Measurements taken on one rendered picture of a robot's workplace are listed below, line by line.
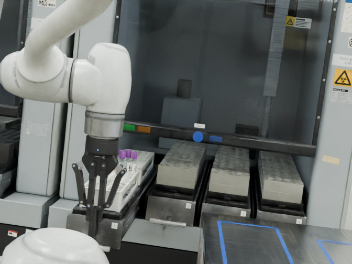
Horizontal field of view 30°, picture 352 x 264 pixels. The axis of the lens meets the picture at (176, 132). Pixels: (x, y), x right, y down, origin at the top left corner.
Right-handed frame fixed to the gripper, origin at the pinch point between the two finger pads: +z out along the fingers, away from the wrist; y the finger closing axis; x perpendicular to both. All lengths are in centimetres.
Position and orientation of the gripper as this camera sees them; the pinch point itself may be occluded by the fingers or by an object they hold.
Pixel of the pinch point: (94, 221)
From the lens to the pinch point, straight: 156.3
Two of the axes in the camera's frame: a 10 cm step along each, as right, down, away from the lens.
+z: -1.2, 9.8, 1.4
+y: -9.9, -1.3, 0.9
